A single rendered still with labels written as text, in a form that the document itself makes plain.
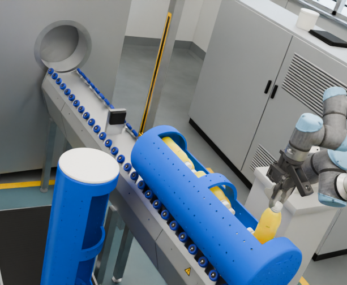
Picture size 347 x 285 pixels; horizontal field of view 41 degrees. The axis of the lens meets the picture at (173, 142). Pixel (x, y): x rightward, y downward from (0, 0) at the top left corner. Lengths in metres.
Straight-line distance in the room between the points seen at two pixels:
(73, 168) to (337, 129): 1.14
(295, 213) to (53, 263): 1.19
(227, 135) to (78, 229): 2.53
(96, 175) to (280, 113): 2.15
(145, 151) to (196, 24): 5.37
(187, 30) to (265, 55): 3.40
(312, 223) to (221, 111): 2.43
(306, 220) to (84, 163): 1.06
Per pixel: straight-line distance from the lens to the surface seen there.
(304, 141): 1.53
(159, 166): 2.02
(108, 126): 2.59
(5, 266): 2.87
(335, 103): 1.62
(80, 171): 2.09
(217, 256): 1.77
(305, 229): 2.29
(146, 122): 2.90
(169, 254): 2.05
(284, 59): 3.88
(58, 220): 2.23
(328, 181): 2.03
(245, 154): 4.24
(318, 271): 3.77
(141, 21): 6.91
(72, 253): 2.31
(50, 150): 3.41
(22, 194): 3.59
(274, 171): 1.62
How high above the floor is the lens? 2.23
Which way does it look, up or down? 29 degrees down
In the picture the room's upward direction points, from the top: 16 degrees clockwise
